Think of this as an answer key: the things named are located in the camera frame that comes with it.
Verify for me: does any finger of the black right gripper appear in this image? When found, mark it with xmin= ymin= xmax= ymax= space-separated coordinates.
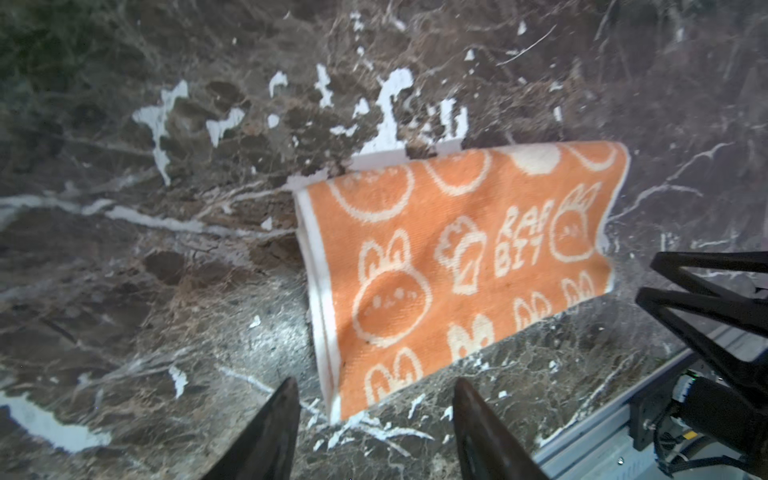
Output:
xmin=650 ymin=251 xmax=767 ymax=300
xmin=634 ymin=286 xmax=768 ymax=409

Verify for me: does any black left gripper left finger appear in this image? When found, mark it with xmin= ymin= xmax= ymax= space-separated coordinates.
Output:
xmin=203 ymin=377 xmax=300 ymax=480

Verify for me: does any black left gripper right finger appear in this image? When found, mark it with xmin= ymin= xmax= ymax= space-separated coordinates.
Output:
xmin=452 ymin=378 xmax=548 ymax=480

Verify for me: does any orange patterned towel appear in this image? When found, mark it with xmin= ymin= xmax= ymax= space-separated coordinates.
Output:
xmin=293 ymin=141 xmax=631 ymax=423

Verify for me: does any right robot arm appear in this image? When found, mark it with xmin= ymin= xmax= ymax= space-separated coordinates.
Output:
xmin=629 ymin=252 xmax=767 ymax=479

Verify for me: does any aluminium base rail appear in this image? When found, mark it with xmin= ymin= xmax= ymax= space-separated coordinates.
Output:
xmin=530 ymin=323 xmax=768 ymax=480

